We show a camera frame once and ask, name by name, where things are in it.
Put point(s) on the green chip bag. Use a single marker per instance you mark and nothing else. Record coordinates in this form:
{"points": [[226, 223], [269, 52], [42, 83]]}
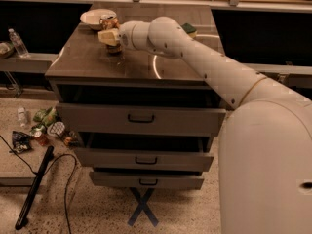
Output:
{"points": [[46, 116]]}

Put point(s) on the grey drawer cabinet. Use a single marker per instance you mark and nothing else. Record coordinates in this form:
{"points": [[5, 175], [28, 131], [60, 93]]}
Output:
{"points": [[85, 73]]}

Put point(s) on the white bowl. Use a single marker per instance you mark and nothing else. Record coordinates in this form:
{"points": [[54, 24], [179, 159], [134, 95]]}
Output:
{"points": [[92, 17]]}

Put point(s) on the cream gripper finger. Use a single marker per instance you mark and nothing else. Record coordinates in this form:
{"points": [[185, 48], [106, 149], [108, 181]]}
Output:
{"points": [[105, 37]]}

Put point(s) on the dark snack bag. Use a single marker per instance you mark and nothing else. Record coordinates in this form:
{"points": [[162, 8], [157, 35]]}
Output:
{"points": [[20, 141]]}

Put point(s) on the black bar on floor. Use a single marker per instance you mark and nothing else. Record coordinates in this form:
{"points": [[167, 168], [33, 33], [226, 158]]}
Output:
{"points": [[22, 219]]}

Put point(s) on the small plastic bottle on floor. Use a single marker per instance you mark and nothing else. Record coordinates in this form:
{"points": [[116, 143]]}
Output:
{"points": [[22, 116]]}

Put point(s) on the red can on floor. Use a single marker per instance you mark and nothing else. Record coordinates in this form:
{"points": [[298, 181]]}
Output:
{"points": [[41, 138]]}

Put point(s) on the top grey drawer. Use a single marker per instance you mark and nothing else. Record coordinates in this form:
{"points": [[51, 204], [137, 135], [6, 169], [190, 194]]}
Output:
{"points": [[141, 120]]}

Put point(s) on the bowl on left ledge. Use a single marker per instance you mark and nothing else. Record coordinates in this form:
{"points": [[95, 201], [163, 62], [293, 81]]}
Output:
{"points": [[6, 49]]}

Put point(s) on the bottom grey drawer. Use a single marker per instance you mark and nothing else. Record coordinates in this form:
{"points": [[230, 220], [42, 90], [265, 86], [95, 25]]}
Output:
{"points": [[183, 182]]}

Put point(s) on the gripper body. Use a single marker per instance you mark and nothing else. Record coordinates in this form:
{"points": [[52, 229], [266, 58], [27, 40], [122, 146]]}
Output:
{"points": [[126, 34]]}

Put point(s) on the orange soda can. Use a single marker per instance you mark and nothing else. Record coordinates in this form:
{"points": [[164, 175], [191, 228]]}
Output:
{"points": [[110, 24]]}

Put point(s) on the clear plastic water bottle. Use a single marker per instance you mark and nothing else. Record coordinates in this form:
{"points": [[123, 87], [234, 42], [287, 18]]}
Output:
{"points": [[18, 44]]}

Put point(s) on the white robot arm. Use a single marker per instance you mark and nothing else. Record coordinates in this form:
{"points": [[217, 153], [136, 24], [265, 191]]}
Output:
{"points": [[265, 145]]}

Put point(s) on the green yellow sponge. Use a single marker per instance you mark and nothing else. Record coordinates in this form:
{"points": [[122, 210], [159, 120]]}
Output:
{"points": [[190, 30]]}

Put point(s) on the grey drawer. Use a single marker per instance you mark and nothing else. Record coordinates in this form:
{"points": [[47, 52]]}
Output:
{"points": [[183, 182], [141, 120], [144, 160]]}

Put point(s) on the middle grey drawer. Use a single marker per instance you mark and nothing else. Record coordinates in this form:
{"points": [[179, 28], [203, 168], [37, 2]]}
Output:
{"points": [[144, 160]]}

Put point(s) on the white patterned cup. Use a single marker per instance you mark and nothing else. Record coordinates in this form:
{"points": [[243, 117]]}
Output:
{"points": [[57, 129]]}

